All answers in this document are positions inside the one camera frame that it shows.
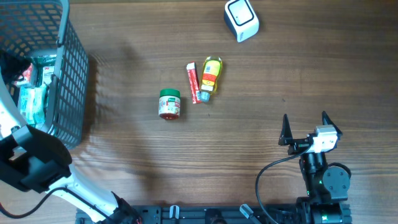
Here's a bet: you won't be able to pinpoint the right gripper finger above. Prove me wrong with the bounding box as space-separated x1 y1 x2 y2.
322 111 343 136
278 114 293 146

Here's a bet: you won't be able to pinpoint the yellow liquid bottle grey cap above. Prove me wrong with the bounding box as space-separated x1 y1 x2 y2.
200 56 223 103

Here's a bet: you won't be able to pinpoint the red slim stick packet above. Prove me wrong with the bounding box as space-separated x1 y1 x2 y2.
186 62 201 104

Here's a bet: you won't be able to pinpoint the green lid spice jar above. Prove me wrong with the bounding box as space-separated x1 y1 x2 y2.
159 88 181 120

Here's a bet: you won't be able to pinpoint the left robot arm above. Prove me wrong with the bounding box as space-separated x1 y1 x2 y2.
1 124 142 223

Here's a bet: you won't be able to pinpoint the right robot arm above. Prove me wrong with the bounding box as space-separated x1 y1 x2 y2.
279 112 353 224

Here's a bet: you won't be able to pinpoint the white barcode scanner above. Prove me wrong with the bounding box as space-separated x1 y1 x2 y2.
224 0 259 43

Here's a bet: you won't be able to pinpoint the green white snack pack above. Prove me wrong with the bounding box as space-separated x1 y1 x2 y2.
17 86 35 124
32 84 47 123

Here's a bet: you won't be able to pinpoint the dark green box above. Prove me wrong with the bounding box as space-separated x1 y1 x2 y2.
34 55 57 87

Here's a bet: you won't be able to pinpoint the red juice carton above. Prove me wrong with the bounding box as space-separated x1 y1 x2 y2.
14 63 37 88

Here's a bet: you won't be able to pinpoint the grey plastic mesh basket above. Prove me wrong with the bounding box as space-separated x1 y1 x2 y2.
1 0 89 149

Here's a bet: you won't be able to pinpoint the right black camera cable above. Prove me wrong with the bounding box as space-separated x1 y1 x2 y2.
255 143 313 224

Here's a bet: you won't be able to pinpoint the black camera cable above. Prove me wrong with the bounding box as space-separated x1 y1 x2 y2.
0 186 68 219
255 143 313 224

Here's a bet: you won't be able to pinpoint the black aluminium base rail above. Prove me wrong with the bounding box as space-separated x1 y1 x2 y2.
75 203 353 224

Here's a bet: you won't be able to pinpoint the left black camera cable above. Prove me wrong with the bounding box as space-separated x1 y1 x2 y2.
0 186 68 219

